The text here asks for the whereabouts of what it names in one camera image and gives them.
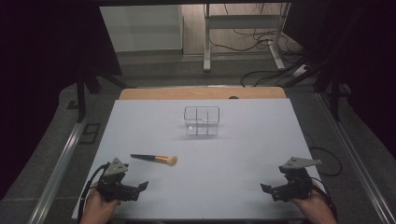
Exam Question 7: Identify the clear plastic divided organizer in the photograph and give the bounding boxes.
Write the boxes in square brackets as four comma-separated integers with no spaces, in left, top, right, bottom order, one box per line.
[183,105,220,137]

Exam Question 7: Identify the dark curtain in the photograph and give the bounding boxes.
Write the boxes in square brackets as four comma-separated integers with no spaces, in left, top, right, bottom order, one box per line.
[0,0,123,200]
[282,0,396,158]

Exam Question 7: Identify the black looped floor cable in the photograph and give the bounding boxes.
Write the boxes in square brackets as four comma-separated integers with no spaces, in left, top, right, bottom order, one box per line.
[302,130,344,177]

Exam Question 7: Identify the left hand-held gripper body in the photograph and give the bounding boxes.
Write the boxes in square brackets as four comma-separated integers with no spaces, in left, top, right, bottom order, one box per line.
[95,157,133,203]

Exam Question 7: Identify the left hand-held gripper cable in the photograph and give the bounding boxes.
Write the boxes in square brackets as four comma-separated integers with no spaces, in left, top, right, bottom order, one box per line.
[77,162,110,224]

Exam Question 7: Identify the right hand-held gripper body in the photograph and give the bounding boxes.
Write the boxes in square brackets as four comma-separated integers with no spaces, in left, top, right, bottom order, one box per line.
[277,156,322,201]

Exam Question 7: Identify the black metal stand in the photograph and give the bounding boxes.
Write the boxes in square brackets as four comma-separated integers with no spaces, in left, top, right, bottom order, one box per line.
[313,57,351,122]
[76,72,137,124]

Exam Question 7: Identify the white table mat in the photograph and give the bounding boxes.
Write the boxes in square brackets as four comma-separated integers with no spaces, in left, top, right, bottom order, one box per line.
[72,98,328,220]

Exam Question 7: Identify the white panel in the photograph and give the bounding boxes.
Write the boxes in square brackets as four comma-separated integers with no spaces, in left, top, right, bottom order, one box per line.
[99,5,185,53]

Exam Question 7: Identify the person's right hand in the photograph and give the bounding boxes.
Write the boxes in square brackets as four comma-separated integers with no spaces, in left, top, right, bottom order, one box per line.
[290,182,338,224]

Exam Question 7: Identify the hand-held gripper cable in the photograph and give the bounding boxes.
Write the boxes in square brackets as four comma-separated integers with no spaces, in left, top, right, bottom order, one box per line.
[310,176,339,222]
[77,162,110,224]

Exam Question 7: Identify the person's left hand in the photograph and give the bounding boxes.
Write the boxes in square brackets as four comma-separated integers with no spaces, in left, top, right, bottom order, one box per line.
[79,189,121,224]

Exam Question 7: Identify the wooden table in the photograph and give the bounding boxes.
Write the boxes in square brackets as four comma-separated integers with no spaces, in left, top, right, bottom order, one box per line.
[119,86,287,101]

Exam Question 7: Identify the tangle of black floor cables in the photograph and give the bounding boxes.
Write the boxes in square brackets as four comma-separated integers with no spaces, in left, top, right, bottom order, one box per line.
[207,3,312,88]

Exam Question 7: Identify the white power strip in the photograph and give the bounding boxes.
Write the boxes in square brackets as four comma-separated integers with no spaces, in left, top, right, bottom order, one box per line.
[291,63,310,78]

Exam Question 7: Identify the black and orange makeup brush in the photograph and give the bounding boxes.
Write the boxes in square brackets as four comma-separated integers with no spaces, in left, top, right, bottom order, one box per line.
[130,153,178,167]

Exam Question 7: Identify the white metal desk frame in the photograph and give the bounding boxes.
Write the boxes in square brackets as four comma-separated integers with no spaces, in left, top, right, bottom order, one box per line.
[203,3,291,73]

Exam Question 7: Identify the aluminium rail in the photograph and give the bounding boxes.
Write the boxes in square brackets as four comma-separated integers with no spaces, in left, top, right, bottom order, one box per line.
[27,121,87,224]
[315,92,396,224]

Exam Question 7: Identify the right hand-held gripper cable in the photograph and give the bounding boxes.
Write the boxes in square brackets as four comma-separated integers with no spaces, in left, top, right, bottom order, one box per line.
[310,176,339,222]

